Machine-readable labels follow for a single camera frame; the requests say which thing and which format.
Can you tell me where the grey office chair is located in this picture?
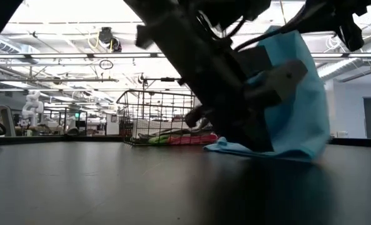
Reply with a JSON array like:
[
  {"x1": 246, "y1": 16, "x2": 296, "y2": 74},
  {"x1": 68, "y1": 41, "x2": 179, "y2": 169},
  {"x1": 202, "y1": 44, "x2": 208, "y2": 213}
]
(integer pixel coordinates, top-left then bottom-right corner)
[{"x1": 0, "y1": 104, "x2": 17, "y2": 138}]

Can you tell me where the ceiling cable reel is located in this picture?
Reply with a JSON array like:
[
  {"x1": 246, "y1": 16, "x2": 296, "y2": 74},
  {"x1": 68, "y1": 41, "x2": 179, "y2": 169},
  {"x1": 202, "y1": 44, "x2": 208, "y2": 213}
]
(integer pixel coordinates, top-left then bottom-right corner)
[{"x1": 97, "y1": 26, "x2": 123, "y2": 53}]

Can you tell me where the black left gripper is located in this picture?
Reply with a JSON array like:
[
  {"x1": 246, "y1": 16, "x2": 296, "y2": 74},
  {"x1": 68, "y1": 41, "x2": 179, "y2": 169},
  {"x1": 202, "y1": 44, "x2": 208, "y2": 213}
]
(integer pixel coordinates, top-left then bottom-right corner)
[{"x1": 135, "y1": 11, "x2": 282, "y2": 153}]

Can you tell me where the hanging black ring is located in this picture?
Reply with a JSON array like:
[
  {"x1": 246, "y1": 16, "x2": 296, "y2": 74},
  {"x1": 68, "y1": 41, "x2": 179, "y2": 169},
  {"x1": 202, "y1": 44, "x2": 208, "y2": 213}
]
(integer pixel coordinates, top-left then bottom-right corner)
[{"x1": 98, "y1": 59, "x2": 114, "y2": 71}]

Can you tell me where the black background rig frame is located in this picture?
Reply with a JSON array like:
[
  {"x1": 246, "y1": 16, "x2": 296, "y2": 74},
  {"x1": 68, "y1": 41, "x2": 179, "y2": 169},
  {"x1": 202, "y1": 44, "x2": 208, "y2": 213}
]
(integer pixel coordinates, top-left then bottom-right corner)
[{"x1": 141, "y1": 77, "x2": 186, "y2": 94}]

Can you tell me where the blue microfiber towel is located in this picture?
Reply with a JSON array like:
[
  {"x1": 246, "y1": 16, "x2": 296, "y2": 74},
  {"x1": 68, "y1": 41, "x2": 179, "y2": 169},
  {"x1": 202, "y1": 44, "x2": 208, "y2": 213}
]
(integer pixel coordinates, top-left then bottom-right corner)
[{"x1": 203, "y1": 26, "x2": 331, "y2": 163}]

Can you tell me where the green microfiber towel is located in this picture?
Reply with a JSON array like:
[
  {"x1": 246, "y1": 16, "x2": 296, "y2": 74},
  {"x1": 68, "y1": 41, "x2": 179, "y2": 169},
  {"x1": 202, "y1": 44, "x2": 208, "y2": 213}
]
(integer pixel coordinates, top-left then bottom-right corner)
[{"x1": 146, "y1": 134, "x2": 174, "y2": 145}]

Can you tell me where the black left camera cable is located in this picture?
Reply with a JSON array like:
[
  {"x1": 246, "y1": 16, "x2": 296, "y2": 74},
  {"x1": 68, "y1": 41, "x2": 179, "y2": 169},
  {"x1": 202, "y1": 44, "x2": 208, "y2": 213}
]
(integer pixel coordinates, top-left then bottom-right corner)
[{"x1": 197, "y1": 12, "x2": 298, "y2": 53}]

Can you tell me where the black background shelf frame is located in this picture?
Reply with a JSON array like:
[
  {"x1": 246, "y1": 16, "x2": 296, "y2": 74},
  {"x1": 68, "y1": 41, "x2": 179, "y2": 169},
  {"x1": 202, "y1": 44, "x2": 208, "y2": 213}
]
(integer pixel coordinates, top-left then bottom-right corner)
[{"x1": 43, "y1": 107, "x2": 89, "y2": 136}]

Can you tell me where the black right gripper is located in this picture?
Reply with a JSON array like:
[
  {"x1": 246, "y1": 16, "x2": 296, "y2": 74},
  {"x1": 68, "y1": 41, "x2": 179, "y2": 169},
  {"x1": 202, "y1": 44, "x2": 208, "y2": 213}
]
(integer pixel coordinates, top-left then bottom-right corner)
[{"x1": 284, "y1": 0, "x2": 367, "y2": 53}]

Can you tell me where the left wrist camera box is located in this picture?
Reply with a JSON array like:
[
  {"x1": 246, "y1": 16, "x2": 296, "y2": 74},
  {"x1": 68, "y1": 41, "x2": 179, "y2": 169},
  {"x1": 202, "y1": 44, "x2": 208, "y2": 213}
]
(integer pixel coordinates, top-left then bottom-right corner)
[{"x1": 243, "y1": 59, "x2": 308, "y2": 101}]

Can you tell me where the silver air duct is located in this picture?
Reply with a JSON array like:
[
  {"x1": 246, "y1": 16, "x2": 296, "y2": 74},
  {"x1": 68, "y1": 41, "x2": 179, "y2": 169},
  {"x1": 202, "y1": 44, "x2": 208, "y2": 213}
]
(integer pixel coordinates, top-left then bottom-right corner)
[
  {"x1": 0, "y1": 34, "x2": 41, "y2": 56},
  {"x1": 316, "y1": 37, "x2": 371, "y2": 79}
]

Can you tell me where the copper wire basket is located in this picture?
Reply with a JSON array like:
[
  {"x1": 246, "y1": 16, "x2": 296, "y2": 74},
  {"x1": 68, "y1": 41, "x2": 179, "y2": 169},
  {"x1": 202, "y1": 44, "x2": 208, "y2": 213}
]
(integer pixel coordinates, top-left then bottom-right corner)
[{"x1": 116, "y1": 89, "x2": 220, "y2": 147}]

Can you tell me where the pink microfiber towel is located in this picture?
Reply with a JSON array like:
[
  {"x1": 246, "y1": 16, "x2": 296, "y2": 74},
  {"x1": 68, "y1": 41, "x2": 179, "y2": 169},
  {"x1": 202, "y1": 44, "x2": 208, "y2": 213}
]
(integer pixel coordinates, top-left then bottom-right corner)
[{"x1": 168, "y1": 133, "x2": 219, "y2": 146}]

